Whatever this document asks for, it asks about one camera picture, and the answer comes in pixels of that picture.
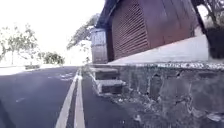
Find rough stone retaining wall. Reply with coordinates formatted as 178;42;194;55
84;61;224;128

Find group of trees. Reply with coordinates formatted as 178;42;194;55
0;23;66;67

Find brown wooden building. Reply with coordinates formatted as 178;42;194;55
89;0;208;64

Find stone steps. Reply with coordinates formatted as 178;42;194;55
88;66;127;96

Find double white painted line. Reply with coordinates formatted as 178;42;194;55
54;68;86;128

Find tree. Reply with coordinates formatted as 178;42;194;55
65;13;101;64

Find grey asphalt road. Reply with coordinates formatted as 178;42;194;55
0;65;141;128

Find pale concrete slope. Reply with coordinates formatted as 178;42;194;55
108;33;214;65

